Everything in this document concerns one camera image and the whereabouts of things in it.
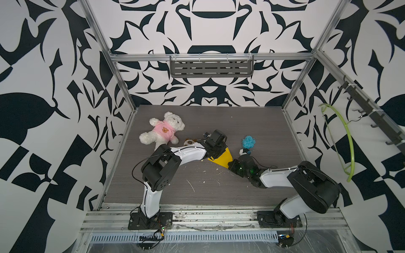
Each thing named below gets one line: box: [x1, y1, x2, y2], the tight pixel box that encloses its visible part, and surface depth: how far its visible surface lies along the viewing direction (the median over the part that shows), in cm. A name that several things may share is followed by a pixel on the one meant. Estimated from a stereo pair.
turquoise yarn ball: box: [242, 135, 256, 150], surface depth 101 cm
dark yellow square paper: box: [207, 147, 234, 169], surface depth 93 cm
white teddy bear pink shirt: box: [139, 111, 186, 151], surface depth 98 cm
